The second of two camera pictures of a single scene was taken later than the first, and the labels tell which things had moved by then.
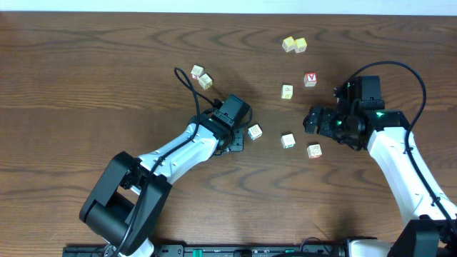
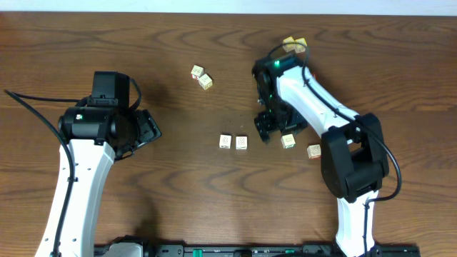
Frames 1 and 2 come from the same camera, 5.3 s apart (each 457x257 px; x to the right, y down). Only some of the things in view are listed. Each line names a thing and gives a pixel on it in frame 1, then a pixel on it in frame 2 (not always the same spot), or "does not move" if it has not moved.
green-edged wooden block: [288, 141] does not move
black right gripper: [324, 128] -> [265, 126]
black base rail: [319, 250] does not move
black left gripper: [236, 143] -> [148, 127]
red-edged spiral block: [314, 151] does not move
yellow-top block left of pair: [288, 44] does not move
